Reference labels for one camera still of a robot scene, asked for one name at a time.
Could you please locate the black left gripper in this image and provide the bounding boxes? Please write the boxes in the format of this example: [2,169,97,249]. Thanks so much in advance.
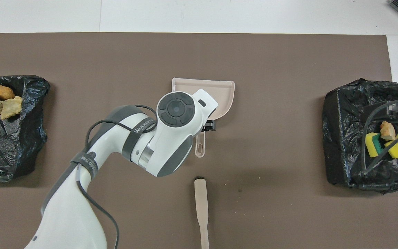
[202,119,217,133]

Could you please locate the beige torn sponge piece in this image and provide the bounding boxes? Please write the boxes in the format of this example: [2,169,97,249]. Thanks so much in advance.
[380,121,396,141]

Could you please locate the notched yellow sponge piece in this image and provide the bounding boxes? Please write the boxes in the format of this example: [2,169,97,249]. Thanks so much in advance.
[364,132,385,158]

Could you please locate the beige plastic dustpan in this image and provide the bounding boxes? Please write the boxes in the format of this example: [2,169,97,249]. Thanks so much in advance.
[171,77,235,158]

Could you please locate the beige hand brush black bristles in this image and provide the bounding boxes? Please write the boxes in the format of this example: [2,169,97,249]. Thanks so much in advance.
[194,177,210,249]

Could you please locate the pale greenish beige sponge piece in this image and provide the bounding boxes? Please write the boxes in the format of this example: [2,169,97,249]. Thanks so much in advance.
[0,96,23,120]

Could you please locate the brown oval sponge piece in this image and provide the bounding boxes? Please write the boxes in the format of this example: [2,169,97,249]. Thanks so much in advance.
[0,84,16,101]

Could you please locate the black bag lined bin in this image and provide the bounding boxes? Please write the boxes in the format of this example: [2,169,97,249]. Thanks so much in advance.
[322,79,398,194]
[0,75,51,183]

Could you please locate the brown table mat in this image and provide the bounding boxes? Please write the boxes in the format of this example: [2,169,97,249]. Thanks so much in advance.
[0,33,398,249]

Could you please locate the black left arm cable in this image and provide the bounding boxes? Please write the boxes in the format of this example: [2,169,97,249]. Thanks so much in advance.
[76,104,158,249]

